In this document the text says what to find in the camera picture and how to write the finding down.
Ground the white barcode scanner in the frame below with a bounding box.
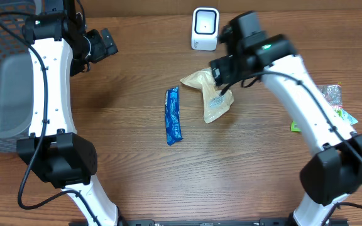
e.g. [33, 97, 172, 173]
[191, 7, 219, 51]

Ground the beige plastic bag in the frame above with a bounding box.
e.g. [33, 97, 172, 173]
[180, 68, 234, 124]

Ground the blue cookie packet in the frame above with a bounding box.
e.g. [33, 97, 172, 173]
[165, 87, 183, 146]

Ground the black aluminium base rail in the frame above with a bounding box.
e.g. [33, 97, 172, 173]
[118, 217, 348, 226]

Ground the green clear snack packet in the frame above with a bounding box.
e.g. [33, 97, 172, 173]
[290, 83, 359, 133]

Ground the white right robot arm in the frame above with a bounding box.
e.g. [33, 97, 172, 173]
[211, 11, 362, 225]

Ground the grey plastic mesh basket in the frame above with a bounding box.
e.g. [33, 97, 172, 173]
[0, 0, 41, 153]

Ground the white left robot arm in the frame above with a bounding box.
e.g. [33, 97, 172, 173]
[16, 1, 121, 225]

